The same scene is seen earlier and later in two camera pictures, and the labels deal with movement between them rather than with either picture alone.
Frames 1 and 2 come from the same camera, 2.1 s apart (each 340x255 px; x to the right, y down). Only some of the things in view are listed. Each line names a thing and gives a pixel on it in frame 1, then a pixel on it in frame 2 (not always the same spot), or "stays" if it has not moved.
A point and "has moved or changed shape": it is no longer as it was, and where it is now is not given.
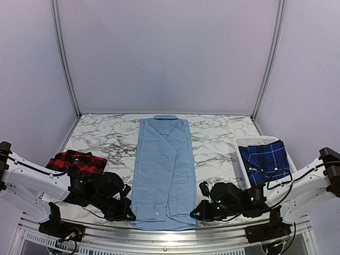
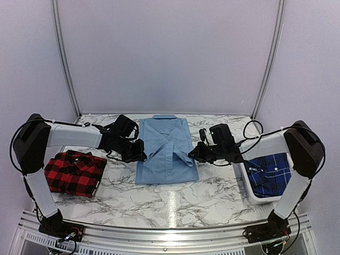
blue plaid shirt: x=265 y=162 stays
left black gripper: x=125 y=210 -> x=138 y=154
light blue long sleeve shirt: x=164 y=192 has moved or changed shape
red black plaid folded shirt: x=78 y=163 stays
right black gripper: x=205 y=215 -> x=198 y=155
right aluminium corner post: x=281 y=11 stays
